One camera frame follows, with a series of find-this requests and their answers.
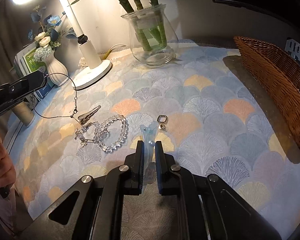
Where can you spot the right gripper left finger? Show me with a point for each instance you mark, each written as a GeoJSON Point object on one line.
{"type": "Point", "coordinates": [121, 181]}

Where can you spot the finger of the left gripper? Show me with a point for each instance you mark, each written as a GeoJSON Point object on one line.
{"type": "Point", "coordinates": [32, 81]}
{"type": "Point", "coordinates": [20, 94]}

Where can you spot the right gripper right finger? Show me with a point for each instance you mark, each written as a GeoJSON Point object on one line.
{"type": "Point", "coordinates": [169, 184]}

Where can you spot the light blue hair clip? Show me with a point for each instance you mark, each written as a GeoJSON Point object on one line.
{"type": "Point", "coordinates": [148, 134]}

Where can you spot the beige cylinder container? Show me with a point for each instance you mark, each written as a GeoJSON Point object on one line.
{"type": "Point", "coordinates": [24, 113]}

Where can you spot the green and white booklet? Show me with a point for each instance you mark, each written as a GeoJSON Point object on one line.
{"type": "Point", "coordinates": [24, 64]}

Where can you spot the white ribbed flower vase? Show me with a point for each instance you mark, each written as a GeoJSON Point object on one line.
{"type": "Point", "coordinates": [57, 71]}

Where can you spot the blue and white flowers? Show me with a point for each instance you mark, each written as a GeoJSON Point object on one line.
{"type": "Point", "coordinates": [48, 39]}

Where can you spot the small gold bell charm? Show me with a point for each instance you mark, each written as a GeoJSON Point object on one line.
{"type": "Point", "coordinates": [162, 119]}

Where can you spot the silver alligator hair clip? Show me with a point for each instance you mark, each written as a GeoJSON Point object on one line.
{"type": "Point", "coordinates": [84, 118]}

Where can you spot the patterned fan-motif table mat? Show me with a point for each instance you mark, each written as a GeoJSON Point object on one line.
{"type": "Point", "coordinates": [220, 120]}

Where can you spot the white desk lamp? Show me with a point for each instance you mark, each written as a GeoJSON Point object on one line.
{"type": "Point", "coordinates": [96, 67]}

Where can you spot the glass vase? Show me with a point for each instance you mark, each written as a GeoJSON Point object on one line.
{"type": "Point", "coordinates": [152, 39]}

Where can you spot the brown wicker basket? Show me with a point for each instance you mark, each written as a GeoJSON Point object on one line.
{"type": "Point", "coordinates": [278, 73]}

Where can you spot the white plastic clip stand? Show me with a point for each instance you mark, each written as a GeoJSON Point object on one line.
{"type": "Point", "coordinates": [293, 48]}

